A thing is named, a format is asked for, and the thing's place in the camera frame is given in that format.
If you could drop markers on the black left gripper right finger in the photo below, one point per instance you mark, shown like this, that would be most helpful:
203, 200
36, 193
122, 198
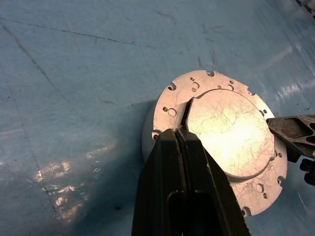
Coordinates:
209, 209

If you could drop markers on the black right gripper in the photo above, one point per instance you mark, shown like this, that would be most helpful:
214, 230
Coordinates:
308, 172

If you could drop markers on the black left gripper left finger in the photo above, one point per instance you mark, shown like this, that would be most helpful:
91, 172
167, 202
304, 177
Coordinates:
160, 186

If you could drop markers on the silver round housing lid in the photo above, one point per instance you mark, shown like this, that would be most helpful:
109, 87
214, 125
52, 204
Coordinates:
221, 127

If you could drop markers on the blue table cover sheet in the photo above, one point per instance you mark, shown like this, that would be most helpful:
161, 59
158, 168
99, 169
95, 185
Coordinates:
73, 98

